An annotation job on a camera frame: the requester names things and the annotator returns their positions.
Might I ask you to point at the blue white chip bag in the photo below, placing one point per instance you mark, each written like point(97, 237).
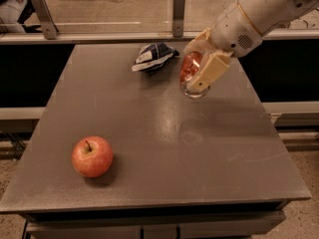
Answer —
point(153, 57)

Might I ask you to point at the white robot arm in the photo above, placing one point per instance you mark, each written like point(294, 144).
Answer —
point(266, 15)

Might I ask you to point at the red crushed coke can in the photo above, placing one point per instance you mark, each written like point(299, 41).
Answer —
point(189, 67)

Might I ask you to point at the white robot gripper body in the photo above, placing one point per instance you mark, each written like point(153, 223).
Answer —
point(232, 30)

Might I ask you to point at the metal rail bracket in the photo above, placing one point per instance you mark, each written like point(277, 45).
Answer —
point(177, 17)
point(49, 29)

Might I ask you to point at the grey horizontal rail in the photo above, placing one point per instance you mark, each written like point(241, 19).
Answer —
point(138, 37)

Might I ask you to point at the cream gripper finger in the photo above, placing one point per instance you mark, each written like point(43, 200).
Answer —
point(201, 43)
point(211, 68)

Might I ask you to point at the person in background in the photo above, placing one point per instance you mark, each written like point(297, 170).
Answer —
point(10, 13)

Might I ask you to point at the middle metal rail bracket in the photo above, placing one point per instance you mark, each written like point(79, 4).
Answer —
point(177, 17)

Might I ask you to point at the left metal rail bracket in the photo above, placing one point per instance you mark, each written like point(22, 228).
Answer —
point(49, 29)

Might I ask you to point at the red apple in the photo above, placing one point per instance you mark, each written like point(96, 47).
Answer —
point(92, 156)

